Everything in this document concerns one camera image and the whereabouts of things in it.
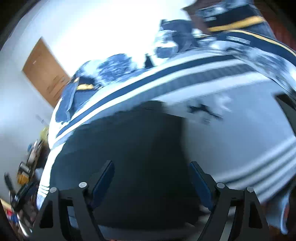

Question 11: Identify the black large garment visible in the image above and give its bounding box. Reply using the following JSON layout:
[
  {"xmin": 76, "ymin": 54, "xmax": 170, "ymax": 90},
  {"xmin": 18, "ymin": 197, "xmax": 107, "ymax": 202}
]
[{"xmin": 50, "ymin": 101, "xmax": 199, "ymax": 230}]

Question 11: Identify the blue white striped blanket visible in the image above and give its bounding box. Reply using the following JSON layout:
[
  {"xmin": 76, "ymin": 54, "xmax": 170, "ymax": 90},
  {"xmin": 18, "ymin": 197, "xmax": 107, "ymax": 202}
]
[{"xmin": 36, "ymin": 49, "xmax": 296, "ymax": 235}]

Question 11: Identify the brown wooden door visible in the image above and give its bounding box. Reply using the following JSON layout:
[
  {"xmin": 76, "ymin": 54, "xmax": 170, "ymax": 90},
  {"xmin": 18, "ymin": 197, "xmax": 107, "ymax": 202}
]
[{"xmin": 22, "ymin": 38, "xmax": 70, "ymax": 107}]

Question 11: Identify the dark wooden headboard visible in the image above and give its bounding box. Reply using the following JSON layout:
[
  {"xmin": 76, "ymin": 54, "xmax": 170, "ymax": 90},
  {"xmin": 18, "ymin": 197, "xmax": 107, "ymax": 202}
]
[{"xmin": 183, "ymin": 1, "xmax": 295, "ymax": 50}]

